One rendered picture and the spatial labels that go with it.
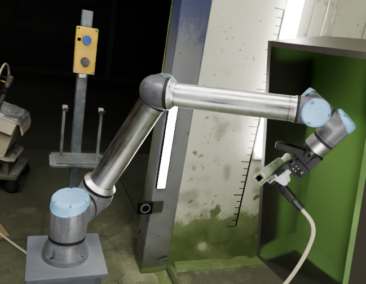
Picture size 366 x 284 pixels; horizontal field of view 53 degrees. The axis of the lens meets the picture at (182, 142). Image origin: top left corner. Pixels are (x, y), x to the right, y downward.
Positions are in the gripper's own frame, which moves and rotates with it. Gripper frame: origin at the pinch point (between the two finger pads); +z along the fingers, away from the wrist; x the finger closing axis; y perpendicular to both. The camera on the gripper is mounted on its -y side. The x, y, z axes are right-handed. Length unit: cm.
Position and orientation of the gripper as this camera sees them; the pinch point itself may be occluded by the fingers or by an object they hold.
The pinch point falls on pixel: (271, 178)
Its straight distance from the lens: 151.1
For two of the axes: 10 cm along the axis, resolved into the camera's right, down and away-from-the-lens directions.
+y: 6.5, 7.2, -2.3
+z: -6.0, 6.7, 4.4
